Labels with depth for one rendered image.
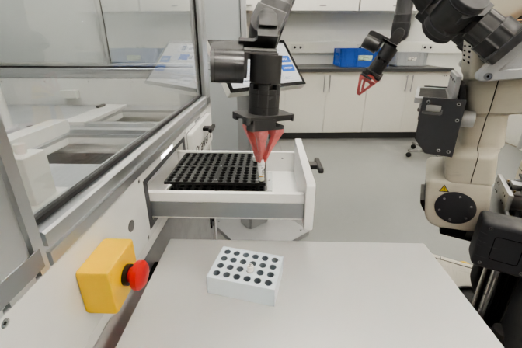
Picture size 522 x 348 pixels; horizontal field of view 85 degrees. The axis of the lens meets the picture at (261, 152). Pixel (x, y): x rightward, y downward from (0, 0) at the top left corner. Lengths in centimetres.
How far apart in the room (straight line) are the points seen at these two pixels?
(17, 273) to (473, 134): 100
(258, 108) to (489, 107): 66
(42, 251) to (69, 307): 10
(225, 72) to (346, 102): 332
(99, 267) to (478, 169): 92
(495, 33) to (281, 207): 56
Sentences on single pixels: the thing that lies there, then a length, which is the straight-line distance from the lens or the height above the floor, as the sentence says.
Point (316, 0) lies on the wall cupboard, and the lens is 396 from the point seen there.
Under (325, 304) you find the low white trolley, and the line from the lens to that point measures 57.
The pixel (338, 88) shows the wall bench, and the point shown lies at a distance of 372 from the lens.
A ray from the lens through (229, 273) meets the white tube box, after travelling 56.
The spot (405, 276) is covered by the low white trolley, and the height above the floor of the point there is 76.
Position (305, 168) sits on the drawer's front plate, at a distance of 63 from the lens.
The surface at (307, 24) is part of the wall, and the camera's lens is 428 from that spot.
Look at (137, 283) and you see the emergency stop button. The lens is 46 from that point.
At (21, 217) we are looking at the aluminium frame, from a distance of 38.
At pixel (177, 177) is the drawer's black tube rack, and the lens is 68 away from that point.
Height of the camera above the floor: 118
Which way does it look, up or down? 21 degrees down
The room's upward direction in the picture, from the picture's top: straight up
